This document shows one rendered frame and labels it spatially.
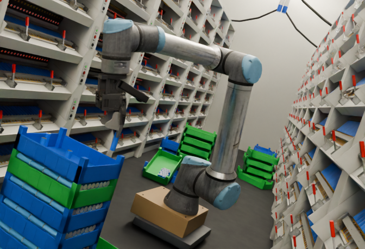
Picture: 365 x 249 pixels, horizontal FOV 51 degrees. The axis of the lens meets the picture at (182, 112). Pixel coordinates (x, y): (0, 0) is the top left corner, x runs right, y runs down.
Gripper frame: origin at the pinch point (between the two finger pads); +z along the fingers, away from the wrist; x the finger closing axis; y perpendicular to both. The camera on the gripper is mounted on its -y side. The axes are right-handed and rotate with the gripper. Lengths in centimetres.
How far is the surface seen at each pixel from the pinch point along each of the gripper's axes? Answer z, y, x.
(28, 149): 6.5, 27.0, -8.0
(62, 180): 12.3, 19.4, 5.7
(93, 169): 8.4, 10.8, 9.1
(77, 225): 26.8, 15.1, 8.8
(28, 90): -4, 20, -53
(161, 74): 7, -106, -177
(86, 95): 6, -15, -89
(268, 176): 107, -227, -153
